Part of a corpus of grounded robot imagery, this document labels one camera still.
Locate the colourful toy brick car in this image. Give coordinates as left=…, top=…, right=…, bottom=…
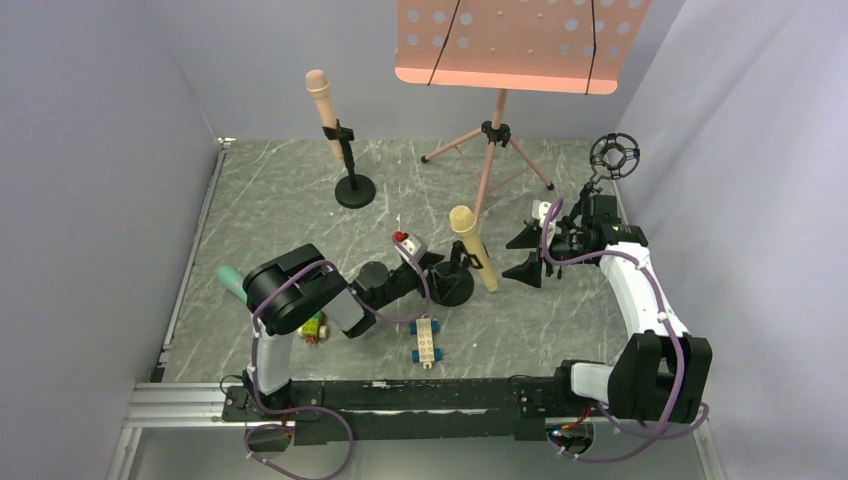
left=297, top=312, right=329, bottom=345

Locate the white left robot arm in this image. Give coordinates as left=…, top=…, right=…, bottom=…
left=242, top=243, right=474, bottom=410

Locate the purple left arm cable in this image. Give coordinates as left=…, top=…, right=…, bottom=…
left=243, top=238, right=435, bottom=480

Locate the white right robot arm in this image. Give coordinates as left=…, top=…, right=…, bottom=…
left=503, top=194, right=713, bottom=424

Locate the white blue toy brick car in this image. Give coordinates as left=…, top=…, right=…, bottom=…
left=409, top=317, right=443, bottom=370

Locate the yellow toy microphone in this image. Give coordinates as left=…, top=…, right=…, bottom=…
left=449, top=205, right=498, bottom=292

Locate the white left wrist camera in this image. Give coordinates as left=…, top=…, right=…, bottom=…
left=392, top=231, right=428, bottom=263

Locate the black shock mount stand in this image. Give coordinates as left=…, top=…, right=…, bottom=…
left=569, top=132, right=641, bottom=220

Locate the aluminium frame rail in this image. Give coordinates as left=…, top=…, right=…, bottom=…
left=106, top=137, right=234, bottom=479

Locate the pink toy microphone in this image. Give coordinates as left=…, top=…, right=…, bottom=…
left=305, top=69, right=338, bottom=129

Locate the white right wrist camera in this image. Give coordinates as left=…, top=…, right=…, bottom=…
left=531, top=200, right=556, bottom=231

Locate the mint green toy microphone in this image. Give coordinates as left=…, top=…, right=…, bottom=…
left=216, top=265, right=248, bottom=305

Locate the black round-base mic stand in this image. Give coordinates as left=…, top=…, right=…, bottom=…
left=323, top=120, right=376, bottom=209

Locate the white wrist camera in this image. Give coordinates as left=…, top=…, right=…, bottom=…
left=531, top=200, right=556, bottom=231
left=392, top=231, right=428, bottom=263

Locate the pink music stand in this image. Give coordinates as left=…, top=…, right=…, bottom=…
left=395, top=0, right=651, bottom=213

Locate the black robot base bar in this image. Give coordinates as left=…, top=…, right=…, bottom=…
left=221, top=375, right=592, bottom=446

